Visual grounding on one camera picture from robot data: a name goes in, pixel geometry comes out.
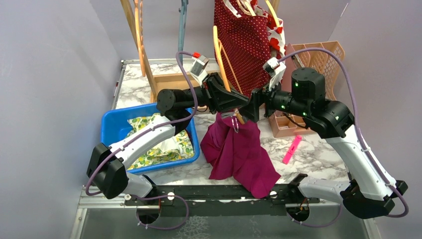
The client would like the blue plastic bin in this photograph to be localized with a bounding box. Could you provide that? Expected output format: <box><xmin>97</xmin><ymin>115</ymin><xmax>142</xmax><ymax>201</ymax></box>
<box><xmin>101</xmin><ymin>103</ymin><xmax>201</xmax><ymax>174</ymax></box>

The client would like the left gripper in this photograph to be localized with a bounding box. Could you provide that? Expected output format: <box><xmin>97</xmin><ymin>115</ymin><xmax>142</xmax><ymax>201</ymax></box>
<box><xmin>183</xmin><ymin>72</ymin><xmax>249</xmax><ymax>115</ymax></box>

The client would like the pink marker pen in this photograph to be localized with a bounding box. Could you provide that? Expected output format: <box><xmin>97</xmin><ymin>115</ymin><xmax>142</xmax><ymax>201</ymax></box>
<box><xmin>282</xmin><ymin>135</ymin><xmax>302</xmax><ymax>164</ymax></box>

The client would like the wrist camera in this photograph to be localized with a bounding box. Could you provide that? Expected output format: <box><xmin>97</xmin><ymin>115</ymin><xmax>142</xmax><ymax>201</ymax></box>
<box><xmin>263</xmin><ymin>57</ymin><xmax>286</xmax><ymax>91</ymax></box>
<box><xmin>190</xmin><ymin>52</ymin><xmax>209</xmax><ymax>86</ymax></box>

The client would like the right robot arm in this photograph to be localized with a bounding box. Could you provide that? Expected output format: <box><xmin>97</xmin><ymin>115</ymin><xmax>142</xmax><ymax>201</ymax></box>
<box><xmin>240</xmin><ymin>67</ymin><xmax>408</xmax><ymax>219</ymax></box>

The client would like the grey-blue hanger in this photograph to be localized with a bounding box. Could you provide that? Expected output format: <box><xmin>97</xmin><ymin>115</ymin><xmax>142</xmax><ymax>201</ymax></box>
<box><xmin>178</xmin><ymin>0</ymin><xmax>189</xmax><ymax>51</ymax></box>

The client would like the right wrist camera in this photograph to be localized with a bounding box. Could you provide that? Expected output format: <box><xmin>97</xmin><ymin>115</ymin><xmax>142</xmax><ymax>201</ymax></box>
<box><xmin>263</xmin><ymin>57</ymin><xmax>286</xmax><ymax>91</ymax></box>

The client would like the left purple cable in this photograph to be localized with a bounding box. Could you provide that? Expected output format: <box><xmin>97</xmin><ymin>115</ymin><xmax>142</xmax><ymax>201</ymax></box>
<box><xmin>85</xmin><ymin>50</ymin><xmax>199</xmax><ymax>231</ymax></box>

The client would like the wooden clothes rack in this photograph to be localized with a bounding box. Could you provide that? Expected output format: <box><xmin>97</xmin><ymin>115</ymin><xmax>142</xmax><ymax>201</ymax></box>
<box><xmin>119</xmin><ymin>0</ymin><xmax>281</xmax><ymax>115</ymax></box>

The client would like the red poppy print skirt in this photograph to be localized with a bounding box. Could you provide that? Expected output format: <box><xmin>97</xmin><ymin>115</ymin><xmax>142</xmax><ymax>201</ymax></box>
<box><xmin>250</xmin><ymin>0</ymin><xmax>286</xmax><ymax>59</ymax></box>

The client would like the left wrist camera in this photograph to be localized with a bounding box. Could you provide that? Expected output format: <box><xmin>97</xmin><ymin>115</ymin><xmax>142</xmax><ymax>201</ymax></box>
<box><xmin>190</xmin><ymin>52</ymin><xmax>209</xmax><ymax>86</ymax></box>

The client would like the orange wavy hanger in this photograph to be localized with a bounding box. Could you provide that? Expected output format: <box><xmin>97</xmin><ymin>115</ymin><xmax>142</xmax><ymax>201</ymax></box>
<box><xmin>134</xmin><ymin>0</ymin><xmax>146</xmax><ymax>77</ymax></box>

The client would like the pink clipboard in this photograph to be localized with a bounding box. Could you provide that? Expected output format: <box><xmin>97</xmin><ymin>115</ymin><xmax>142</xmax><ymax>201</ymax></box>
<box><xmin>285</xmin><ymin>43</ymin><xmax>304</xmax><ymax>71</ymax></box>

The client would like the magenta pleated skirt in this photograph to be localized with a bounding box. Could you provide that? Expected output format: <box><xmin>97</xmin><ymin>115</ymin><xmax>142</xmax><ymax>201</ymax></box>
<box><xmin>200</xmin><ymin>113</ymin><xmax>281</xmax><ymax>199</ymax></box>

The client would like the wooden hanger metal hook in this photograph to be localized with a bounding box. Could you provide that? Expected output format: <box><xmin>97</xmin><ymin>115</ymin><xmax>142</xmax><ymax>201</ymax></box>
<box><xmin>212</xmin><ymin>25</ymin><xmax>247</xmax><ymax>126</ymax></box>

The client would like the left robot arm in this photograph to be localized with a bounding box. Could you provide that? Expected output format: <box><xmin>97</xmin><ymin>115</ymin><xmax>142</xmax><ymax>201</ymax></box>
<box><xmin>86</xmin><ymin>73</ymin><xmax>249</xmax><ymax>205</ymax></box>

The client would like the lemon print skirt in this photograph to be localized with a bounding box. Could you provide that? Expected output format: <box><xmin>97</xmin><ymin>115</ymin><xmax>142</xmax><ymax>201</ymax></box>
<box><xmin>127</xmin><ymin>113</ymin><xmax>195</xmax><ymax>170</ymax></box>

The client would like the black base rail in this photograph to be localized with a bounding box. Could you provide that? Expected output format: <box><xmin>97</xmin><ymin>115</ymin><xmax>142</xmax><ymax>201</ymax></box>
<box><xmin>124</xmin><ymin>184</ymin><xmax>319</xmax><ymax>217</ymax></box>

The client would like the peach plastic organizer basket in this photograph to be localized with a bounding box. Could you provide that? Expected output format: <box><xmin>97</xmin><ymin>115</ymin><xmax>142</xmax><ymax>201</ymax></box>
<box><xmin>268</xmin><ymin>41</ymin><xmax>345</xmax><ymax>138</ymax></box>

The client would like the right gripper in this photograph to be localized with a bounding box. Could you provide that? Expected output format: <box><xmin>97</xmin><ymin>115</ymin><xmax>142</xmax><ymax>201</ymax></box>
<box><xmin>238</xmin><ymin>73</ymin><xmax>311</xmax><ymax>121</ymax></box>

